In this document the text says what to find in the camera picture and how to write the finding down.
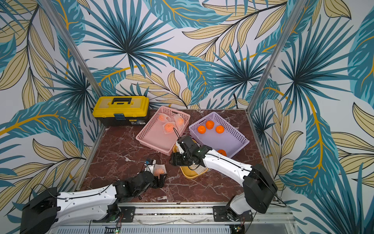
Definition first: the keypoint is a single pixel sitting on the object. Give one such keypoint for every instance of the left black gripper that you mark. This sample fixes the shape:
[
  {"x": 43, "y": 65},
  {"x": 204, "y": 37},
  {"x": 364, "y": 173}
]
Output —
[{"x": 162, "y": 181}]

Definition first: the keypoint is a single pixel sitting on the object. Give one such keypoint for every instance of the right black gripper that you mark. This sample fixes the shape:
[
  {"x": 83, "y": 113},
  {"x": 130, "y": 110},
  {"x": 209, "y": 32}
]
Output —
[{"x": 187, "y": 145}]

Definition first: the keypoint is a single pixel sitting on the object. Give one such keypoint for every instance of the netted orange end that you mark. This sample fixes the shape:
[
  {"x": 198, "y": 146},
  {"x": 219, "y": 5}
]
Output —
[{"x": 159, "y": 170}]

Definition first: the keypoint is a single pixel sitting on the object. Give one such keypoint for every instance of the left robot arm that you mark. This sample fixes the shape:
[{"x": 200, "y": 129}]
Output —
[{"x": 51, "y": 208}]

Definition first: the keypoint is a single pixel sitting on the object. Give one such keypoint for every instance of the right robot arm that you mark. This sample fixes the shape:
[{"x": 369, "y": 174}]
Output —
[{"x": 259, "y": 188}]

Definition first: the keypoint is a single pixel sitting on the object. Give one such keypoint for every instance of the pink perforated basket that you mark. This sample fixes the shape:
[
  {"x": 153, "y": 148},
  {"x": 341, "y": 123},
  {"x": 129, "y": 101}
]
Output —
[{"x": 153, "y": 135}]

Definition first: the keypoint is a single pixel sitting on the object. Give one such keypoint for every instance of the purple perforated basket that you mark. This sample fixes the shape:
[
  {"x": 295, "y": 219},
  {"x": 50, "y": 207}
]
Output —
[{"x": 231, "y": 140}]

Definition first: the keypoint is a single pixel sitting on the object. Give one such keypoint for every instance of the yellow black toolbox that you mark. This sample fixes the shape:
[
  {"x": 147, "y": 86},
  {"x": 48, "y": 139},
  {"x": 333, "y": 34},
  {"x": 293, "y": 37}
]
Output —
[{"x": 122, "y": 110}]

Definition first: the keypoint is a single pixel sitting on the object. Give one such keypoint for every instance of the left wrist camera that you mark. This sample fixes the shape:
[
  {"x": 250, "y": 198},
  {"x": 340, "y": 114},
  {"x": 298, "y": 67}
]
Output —
[{"x": 149, "y": 165}]

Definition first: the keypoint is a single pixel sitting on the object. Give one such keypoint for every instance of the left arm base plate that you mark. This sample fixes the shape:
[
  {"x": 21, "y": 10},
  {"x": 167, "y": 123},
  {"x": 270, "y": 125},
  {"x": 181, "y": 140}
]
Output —
[{"x": 122, "y": 213}]

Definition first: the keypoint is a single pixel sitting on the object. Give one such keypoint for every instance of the aluminium front rail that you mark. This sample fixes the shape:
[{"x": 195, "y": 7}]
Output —
[{"x": 187, "y": 218}]

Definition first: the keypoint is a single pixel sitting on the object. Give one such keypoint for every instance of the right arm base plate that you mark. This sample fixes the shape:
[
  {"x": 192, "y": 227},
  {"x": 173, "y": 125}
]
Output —
[{"x": 225, "y": 214}]

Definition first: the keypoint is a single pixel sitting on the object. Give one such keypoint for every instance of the left aluminium corner post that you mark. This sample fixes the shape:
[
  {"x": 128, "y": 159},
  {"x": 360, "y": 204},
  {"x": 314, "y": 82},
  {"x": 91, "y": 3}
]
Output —
[{"x": 57, "y": 21}]

